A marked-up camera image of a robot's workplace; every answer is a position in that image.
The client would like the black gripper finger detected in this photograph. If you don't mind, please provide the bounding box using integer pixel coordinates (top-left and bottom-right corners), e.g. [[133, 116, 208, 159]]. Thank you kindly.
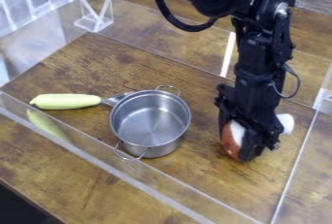
[[216, 103, 235, 134], [238, 128, 278, 162]]

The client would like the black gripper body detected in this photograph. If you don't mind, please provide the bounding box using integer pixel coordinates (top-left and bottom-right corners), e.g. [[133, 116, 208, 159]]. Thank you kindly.
[[215, 76, 285, 138]]

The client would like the plush red white mushroom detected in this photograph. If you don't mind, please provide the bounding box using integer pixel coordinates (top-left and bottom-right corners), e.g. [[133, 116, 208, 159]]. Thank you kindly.
[[219, 112, 295, 162]]

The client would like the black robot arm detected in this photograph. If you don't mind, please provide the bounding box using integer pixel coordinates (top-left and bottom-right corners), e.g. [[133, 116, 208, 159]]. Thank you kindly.
[[155, 0, 294, 162]]

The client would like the silver metal pot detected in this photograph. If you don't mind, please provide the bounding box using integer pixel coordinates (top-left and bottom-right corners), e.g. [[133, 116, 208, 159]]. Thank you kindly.
[[103, 84, 191, 161]]

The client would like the green plush corn cob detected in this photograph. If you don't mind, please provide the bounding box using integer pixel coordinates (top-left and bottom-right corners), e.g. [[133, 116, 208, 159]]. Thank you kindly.
[[29, 94, 101, 110]]

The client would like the clear acrylic triangle stand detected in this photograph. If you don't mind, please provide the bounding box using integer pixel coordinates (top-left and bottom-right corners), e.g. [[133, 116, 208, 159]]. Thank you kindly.
[[73, 0, 113, 33]]

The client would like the clear acrylic barrier wall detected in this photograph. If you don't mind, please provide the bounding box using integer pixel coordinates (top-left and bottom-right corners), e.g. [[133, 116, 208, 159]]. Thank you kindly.
[[0, 91, 262, 224]]

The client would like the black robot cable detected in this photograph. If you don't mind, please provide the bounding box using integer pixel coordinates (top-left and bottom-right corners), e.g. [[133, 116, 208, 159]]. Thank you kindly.
[[148, 0, 219, 33]]

